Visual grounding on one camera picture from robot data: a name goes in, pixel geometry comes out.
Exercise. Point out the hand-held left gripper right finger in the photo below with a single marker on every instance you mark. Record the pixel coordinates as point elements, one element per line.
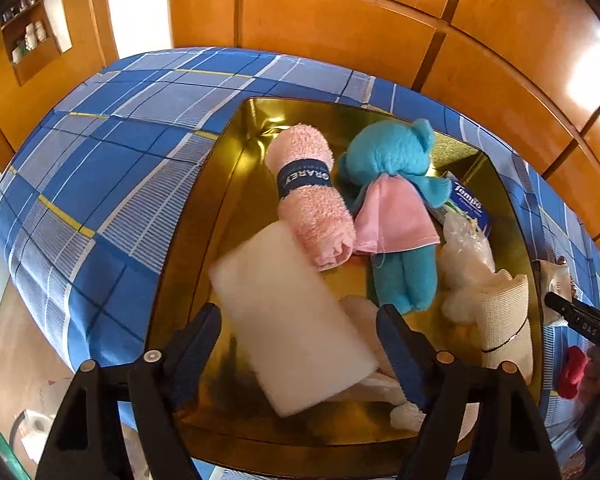
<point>400,355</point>

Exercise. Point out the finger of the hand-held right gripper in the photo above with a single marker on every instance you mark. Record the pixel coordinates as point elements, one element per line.
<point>575,312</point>

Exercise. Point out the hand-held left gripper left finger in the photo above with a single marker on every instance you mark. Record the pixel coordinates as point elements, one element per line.
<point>195,355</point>

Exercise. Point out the white foam block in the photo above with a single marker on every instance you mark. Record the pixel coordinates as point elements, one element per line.
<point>290,310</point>

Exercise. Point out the pink towel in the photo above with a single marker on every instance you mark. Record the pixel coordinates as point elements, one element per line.
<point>310,210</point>

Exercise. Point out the gold box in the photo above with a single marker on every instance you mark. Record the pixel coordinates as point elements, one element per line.
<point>240,160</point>

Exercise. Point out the teal teddy bear pink cape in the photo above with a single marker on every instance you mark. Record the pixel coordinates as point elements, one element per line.
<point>385,155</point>

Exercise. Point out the red fuzzy toy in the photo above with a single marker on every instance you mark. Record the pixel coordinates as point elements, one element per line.
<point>572,372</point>

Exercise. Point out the cream knit roll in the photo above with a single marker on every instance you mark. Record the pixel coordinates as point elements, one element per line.
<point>505,320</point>

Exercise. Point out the clear bag of white cotton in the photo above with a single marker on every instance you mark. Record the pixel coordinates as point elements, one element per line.
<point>465,250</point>

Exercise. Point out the blue tissue packet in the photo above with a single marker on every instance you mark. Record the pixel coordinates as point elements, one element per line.
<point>467,200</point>

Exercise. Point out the white paper roll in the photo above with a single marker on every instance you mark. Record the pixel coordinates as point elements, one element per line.
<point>34,427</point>

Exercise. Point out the blue plaid blanket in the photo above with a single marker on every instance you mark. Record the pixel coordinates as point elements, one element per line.
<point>105,170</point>

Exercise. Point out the wooden panelled wardrobe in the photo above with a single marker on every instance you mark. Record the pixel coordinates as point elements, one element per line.
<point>330,25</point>

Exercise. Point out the white bottle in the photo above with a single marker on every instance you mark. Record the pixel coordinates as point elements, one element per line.
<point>41,31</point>
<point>29,36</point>

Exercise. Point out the wooden wall niche shelf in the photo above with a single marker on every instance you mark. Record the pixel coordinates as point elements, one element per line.
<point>45,60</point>

